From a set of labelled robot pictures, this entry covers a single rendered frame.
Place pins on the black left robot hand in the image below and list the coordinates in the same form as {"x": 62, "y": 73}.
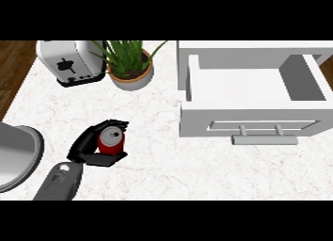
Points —
{"x": 83, "y": 143}

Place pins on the red can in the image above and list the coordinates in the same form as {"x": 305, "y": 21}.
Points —
{"x": 111, "y": 144}

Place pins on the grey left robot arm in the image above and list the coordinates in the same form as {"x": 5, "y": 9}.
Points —
{"x": 59, "y": 183}

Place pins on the white open drawer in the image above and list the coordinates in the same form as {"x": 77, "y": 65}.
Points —
{"x": 261, "y": 106}

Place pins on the white drawer cabinet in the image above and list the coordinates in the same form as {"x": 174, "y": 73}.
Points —
{"x": 260, "y": 55}

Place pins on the large grey pot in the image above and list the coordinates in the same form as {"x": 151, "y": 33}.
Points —
{"x": 9, "y": 158}

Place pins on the silver toaster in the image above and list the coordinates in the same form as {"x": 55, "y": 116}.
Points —
{"x": 71, "y": 62}

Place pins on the green potted plant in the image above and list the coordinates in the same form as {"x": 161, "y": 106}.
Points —
{"x": 127, "y": 62}

